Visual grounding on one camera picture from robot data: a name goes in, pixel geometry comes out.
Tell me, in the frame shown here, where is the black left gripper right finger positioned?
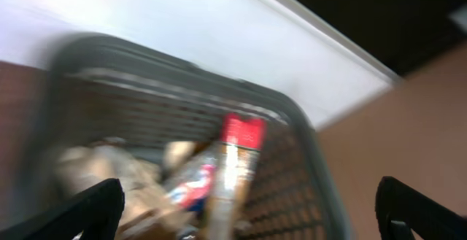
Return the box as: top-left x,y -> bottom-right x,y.
375,176 -> 466,240

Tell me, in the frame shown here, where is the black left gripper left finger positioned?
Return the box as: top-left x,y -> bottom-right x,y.
1,178 -> 125,240

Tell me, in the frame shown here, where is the beige nut snack bag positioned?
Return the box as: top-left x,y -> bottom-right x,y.
163,141 -> 197,172

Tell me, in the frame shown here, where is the blue tissue multipack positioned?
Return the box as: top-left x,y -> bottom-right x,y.
163,150 -> 217,215

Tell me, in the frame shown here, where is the grey plastic basket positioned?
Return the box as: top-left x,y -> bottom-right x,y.
8,34 -> 353,239

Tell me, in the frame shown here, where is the orange tan cracker package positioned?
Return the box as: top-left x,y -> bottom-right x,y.
204,113 -> 266,240

